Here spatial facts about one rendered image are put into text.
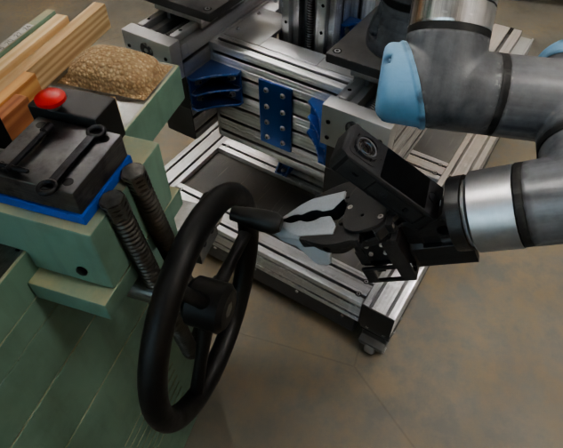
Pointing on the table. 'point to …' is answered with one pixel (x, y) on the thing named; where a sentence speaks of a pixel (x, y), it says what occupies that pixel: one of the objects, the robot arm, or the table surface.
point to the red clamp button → (50, 98)
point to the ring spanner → (69, 161)
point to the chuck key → (26, 151)
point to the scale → (5, 43)
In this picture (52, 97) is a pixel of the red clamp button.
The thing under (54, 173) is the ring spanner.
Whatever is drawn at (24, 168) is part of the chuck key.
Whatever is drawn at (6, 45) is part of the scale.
